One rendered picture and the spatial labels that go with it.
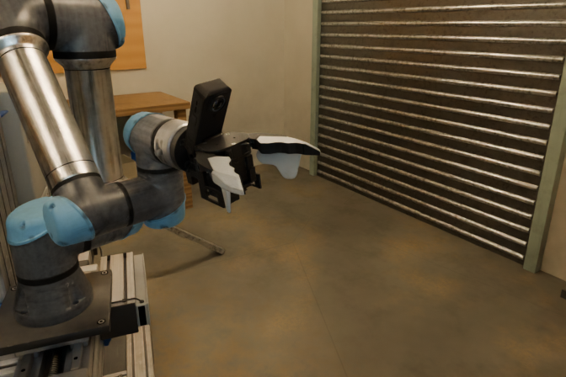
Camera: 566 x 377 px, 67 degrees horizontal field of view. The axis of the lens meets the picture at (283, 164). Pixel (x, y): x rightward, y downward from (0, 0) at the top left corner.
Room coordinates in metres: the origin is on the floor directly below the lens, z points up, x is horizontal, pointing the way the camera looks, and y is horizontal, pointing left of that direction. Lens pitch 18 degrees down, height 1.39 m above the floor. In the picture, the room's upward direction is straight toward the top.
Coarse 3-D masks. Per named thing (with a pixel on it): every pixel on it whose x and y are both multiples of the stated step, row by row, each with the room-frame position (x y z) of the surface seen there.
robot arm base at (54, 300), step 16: (64, 272) 0.75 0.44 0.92; (80, 272) 0.80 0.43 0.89; (32, 288) 0.72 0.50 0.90; (48, 288) 0.73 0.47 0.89; (64, 288) 0.74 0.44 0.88; (80, 288) 0.77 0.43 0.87; (16, 304) 0.73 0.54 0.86; (32, 304) 0.72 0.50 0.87; (48, 304) 0.72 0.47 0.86; (64, 304) 0.73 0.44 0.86; (80, 304) 0.75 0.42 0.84; (16, 320) 0.73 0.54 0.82; (32, 320) 0.71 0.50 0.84; (48, 320) 0.71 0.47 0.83; (64, 320) 0.72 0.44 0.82
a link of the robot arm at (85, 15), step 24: (48, 0) 0.79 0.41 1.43; (72, 0) 0.82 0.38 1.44; (96, 0) 0.86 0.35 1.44; (72, 24) 0.81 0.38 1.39; (96, 24) 0.84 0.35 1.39; (120, 24) 0.88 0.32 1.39; (72, 48) 0.82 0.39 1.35; (96, 48) 0.84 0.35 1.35; (72, 72) 0.84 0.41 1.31; (96, 72) 0.85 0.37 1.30; (72, 96) 0.84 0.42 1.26; (96, 96) 0.85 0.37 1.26; (96, 120) 0.84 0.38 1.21; (96, 144) 0.84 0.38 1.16; (120, 168) 0.88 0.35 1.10; (96, 240) 0.80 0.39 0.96
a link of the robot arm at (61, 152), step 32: (0, 0) 0.75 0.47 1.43; (32, 0) 0.78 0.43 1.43; (0, 32) 0.71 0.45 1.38; (32, 32) 0.74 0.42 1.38; (0, 64) 0.70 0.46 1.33; (32, 64) 0.70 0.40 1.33; (32, 96) 0.67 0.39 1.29; (64, 96) 0.71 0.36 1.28; (32, 128) 0.64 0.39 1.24; (64, 128) 0.65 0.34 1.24; (64, 160) 0.61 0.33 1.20; (64, 192) 0.58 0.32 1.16; (96, 192) 0.60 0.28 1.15; (64, 224) 0.54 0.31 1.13; (96, 224) 0.57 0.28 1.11; (128, 224) 0.61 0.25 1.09
